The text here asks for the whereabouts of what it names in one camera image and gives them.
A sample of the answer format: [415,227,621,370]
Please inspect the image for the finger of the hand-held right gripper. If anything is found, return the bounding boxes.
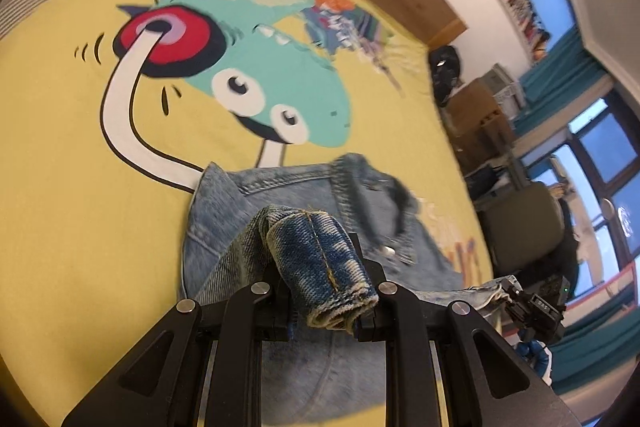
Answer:
[500,279,532,334]

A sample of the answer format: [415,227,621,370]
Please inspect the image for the white desk lamp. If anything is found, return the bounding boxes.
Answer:
[597,197,637,253]

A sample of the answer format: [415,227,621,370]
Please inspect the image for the person's right hand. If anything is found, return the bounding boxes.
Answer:
[516,338,553,375]

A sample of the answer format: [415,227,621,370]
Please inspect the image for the brown cardboard boxes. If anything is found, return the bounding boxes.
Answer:
[450,109,521,178]

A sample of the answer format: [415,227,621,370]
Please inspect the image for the yellow printed blanket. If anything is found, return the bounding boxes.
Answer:
[0,0,497,427]

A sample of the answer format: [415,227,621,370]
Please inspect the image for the blue denim jacket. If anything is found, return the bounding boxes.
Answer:
[177,152,519,427]

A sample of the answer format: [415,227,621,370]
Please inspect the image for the black backpack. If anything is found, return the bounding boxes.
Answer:
[429,46,462,108]

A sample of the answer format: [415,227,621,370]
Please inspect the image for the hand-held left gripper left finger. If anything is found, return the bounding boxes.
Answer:
[60,264,294,427]

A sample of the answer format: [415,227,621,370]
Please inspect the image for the window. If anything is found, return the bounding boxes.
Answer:
[492,0,640,270]

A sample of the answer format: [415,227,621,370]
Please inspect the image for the white printer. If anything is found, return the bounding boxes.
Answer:
[482,63,527,108]

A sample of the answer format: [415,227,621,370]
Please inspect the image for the brown cardboard box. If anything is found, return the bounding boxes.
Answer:
[444,78,503,132]

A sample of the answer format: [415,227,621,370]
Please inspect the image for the teal curtain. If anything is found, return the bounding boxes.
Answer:
[514,27,617,134]

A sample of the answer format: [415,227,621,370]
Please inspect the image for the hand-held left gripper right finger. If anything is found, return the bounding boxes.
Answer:
[346,232,589,427]

